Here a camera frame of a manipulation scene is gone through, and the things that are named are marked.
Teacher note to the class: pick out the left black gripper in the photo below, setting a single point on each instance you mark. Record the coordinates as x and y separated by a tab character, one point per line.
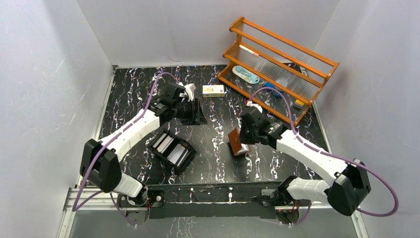
195	111

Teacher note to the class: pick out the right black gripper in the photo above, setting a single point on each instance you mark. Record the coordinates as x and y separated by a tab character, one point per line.
243	140

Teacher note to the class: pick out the brown leather card holder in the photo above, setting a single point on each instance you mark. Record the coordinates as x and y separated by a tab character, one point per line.
238	149

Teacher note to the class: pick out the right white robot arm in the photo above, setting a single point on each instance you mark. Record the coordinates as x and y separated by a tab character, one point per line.
342	185

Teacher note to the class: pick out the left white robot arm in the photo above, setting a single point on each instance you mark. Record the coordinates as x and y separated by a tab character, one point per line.
101	158

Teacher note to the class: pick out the black card tray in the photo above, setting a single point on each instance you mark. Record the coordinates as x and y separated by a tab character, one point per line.
176	141

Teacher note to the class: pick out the white card in tray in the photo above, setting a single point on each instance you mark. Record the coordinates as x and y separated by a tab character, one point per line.
164	143
177	156

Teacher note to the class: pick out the small yellow white box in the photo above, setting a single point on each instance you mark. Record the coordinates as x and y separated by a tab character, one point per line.
212	91

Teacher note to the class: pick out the blue round cap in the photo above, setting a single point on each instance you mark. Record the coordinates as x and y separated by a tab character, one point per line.
268	86
277	93

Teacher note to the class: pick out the light blue packaged item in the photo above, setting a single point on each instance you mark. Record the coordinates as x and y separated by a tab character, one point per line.
245	74

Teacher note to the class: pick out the yellow black small block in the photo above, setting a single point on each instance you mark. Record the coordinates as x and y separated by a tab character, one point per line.
299	105

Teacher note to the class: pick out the orange wooden shelf rack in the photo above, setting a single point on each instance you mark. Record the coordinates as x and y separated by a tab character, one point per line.
297	71

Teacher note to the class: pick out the white pink marker pen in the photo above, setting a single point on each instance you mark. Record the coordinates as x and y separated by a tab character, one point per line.
248	50

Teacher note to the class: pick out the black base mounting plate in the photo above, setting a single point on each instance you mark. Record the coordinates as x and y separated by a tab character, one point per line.
243	199

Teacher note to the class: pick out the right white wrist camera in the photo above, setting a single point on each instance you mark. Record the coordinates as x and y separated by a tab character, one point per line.
253	105

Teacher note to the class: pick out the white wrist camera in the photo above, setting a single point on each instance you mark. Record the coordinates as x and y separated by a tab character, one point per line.
253	105
188	91

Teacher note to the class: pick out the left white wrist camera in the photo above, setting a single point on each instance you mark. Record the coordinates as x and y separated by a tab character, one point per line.
188	91

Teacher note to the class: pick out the aluminium frame rail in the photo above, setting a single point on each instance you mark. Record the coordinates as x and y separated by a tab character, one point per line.
114	216

